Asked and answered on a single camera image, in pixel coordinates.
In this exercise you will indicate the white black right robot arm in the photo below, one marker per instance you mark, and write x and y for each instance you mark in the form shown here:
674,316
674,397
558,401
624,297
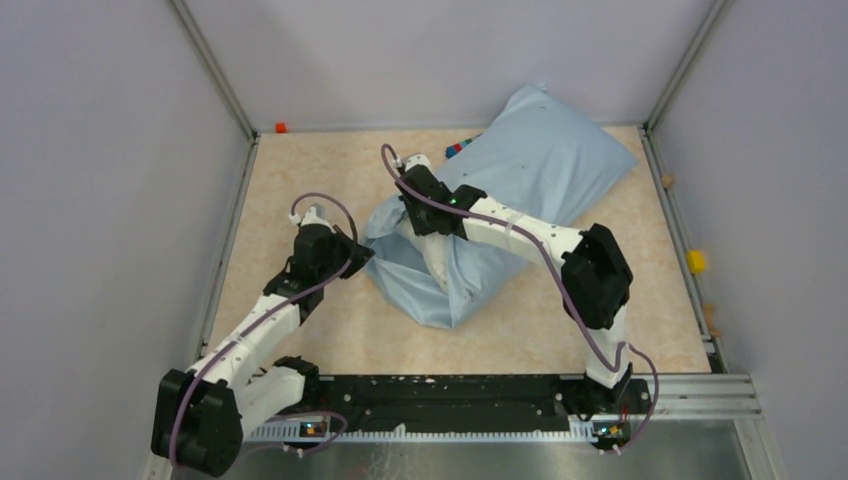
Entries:
588,266

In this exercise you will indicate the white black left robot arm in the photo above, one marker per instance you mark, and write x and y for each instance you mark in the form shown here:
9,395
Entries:
265,318

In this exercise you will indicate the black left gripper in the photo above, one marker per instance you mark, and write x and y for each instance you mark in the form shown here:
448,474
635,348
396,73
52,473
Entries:
358,254

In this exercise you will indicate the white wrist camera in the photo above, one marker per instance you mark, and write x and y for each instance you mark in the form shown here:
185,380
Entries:
313,218
406,163

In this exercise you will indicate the small wooden block near rail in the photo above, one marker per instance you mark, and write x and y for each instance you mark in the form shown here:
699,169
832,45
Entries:
708,311

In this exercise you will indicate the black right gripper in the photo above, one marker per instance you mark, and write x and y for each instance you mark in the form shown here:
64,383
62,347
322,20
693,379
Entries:
420,228

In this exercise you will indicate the white pillow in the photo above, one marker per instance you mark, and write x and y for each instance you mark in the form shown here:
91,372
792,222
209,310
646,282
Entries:
427,252

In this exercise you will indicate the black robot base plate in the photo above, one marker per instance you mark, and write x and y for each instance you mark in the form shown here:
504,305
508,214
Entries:
469,404

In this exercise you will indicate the multicolour toy brick stack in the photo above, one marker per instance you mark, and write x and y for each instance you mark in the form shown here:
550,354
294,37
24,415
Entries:
453,149

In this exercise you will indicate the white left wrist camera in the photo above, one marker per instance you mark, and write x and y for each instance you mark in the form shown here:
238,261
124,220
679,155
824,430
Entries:
313,218

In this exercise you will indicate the yellow toy block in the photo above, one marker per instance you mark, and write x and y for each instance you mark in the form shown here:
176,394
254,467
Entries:
696,261

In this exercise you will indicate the light blue pillowcase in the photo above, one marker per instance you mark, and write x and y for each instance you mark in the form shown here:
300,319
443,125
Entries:
539,157

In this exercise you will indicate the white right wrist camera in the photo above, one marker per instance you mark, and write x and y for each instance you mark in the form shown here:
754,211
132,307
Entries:
406,163

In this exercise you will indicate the aluminium front frame rail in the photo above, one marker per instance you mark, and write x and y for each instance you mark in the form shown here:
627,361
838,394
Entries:
689,398

